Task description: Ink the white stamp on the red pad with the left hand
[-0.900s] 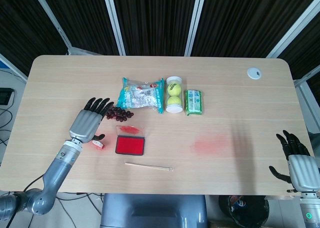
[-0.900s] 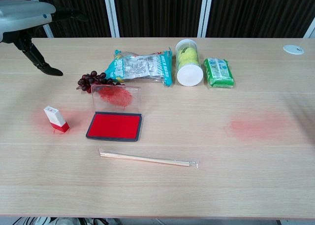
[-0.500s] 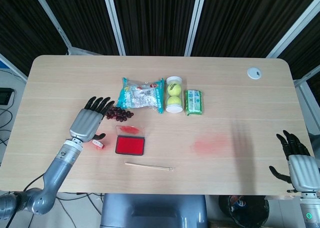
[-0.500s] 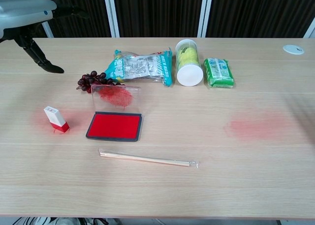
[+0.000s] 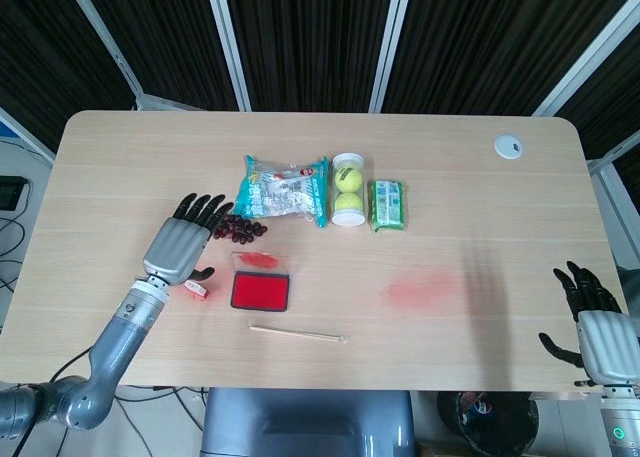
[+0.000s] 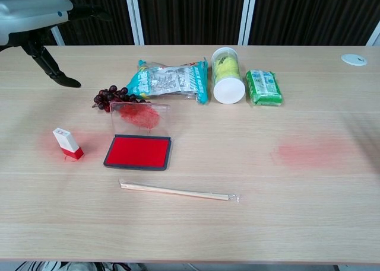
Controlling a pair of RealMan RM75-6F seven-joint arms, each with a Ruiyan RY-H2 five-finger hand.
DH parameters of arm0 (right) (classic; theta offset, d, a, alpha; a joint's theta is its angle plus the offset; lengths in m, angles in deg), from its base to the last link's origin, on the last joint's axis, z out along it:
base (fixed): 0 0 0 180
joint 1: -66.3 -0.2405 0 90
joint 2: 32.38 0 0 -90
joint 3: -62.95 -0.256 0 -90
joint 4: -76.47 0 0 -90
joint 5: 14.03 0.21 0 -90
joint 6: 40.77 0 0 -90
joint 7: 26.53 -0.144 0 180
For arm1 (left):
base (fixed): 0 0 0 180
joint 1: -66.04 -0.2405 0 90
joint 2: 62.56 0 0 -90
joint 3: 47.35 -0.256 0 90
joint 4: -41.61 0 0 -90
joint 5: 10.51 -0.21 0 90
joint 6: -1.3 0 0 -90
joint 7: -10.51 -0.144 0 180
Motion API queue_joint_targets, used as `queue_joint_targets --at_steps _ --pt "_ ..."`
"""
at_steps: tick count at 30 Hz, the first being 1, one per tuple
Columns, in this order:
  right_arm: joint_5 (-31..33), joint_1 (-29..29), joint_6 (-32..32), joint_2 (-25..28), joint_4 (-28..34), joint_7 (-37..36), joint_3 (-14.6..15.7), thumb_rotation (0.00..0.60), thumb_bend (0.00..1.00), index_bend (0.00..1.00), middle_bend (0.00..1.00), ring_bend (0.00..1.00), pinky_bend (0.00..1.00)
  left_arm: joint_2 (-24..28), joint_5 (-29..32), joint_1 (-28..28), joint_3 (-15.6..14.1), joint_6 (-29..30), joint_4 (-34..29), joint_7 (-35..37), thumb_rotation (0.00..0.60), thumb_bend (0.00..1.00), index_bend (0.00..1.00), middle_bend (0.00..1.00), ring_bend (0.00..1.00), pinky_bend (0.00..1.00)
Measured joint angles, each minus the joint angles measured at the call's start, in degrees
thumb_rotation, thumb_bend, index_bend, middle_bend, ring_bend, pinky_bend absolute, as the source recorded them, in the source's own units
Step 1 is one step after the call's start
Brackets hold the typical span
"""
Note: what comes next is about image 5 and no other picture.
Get clear tennis ball tube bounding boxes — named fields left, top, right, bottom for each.
left=331, top=151, right=368, bottom=228

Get blue edged white board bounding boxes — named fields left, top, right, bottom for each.
left=0, top=106, right=55, bottom=166

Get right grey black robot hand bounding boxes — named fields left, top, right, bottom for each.
left=538, top=260, right=640, bottom=389

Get white round cable grommet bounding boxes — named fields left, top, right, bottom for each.
left=493, top=134, right=525, bottom=161

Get dark red grape bunch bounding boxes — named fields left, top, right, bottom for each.
left=212, top=213, right=270, bottom=244

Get black screen device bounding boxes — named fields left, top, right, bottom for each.
left=0, top=175, right=28, bottom=211

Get black trash bin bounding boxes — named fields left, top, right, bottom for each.
left=437, top=389, right=541, bottom=457

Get white aluminium partition post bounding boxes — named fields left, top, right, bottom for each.
left=62, top=0, right=149, bottom=111
left=203, top=0, right=252, bottom=112
left=368, top=0, right=415, bottom=114
left=530, top=0, right=640, bottom=118

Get printed yellow tennis ball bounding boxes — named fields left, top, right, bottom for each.
left=334, top=164, right=365, bottom=194

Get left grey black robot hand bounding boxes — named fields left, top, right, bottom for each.
left=142, top=192, right=235, bottom=285

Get dark corrugated partition panel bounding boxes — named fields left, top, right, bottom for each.
left=382, top=0, right=639, bottom=116
left=554, top=59, right=640, bottom=161
left=224, top=0, right=397, bottom=113
left=79, top=0, right=239, bottom=111
left=0, top=0, right=137, bottom=153

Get red ink pad clear lid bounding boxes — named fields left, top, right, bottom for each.
left=229, top=250, right=292, bottom=311

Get green wrapped packet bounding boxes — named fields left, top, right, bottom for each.
left=368, top=178, right=412, bottom=234

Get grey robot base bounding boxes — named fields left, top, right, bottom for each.
left=199, top=387, right=417, bottom=457

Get blue white snack bag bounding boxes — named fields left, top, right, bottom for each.
left=233, top=154, right=331, bottom=229

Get wrapped wooden chopsticks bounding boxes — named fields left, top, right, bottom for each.
left=248, top=324, right=349, bottom=346

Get plain yellow tennis ball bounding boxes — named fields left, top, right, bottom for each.
left=333, top=191, right=365, bottom=215

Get small red white stamp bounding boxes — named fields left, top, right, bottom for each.
left=183, top=279, right=211, bottom=301

